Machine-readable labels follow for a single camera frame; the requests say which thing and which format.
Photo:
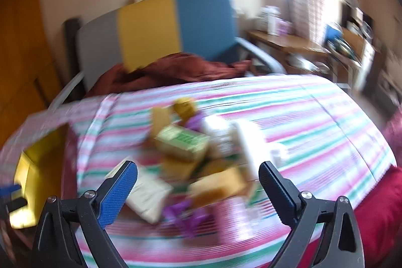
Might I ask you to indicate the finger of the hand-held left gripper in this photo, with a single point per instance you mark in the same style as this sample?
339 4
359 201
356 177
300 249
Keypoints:
15 204

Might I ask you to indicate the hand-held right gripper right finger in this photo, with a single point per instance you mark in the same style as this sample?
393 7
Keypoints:
281 192

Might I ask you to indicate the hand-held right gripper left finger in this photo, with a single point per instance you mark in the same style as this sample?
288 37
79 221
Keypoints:
119 189

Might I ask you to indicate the gold tin box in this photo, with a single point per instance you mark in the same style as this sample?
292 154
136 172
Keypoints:
40 158

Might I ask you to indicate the white tube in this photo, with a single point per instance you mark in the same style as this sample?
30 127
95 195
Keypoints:
249 145

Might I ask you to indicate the yellow sponge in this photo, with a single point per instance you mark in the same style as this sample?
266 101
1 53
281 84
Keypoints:
177 168
219 184
160 120

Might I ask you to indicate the purple packet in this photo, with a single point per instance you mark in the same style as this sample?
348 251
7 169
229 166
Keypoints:
185 217

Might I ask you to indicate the white plastic bag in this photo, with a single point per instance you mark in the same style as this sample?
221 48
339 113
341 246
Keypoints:
216 134

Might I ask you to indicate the yellow sock ball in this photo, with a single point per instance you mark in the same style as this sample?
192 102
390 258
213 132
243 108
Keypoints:
185 109

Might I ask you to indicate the white tissue packet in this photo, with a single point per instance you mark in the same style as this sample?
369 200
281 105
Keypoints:
146 192

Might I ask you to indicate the green carton box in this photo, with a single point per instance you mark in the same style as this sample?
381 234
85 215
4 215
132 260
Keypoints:
182 140

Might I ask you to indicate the striped bedsheet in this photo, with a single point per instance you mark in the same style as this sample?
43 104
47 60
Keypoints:
314 117

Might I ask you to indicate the red blanket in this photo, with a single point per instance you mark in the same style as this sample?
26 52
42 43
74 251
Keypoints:
383 208

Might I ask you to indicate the rust brown blanket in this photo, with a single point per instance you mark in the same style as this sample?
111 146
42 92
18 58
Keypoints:
176 70

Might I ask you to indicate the wooden desk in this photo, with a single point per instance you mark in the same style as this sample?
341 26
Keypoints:
282 42

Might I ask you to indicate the wooden wardrobe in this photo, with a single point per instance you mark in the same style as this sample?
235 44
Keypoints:
22 51

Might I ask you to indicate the grey yellow blue sofa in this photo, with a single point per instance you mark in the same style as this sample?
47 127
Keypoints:
147 32

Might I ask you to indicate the small purple box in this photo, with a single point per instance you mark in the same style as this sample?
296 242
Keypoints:
286 27

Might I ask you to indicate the blue bag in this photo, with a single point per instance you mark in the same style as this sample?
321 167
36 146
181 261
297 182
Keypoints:
333 32

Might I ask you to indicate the tall white carton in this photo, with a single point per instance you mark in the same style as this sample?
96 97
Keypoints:
273 21

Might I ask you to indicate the white printed box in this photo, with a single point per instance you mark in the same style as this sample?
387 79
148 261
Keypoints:
261 22

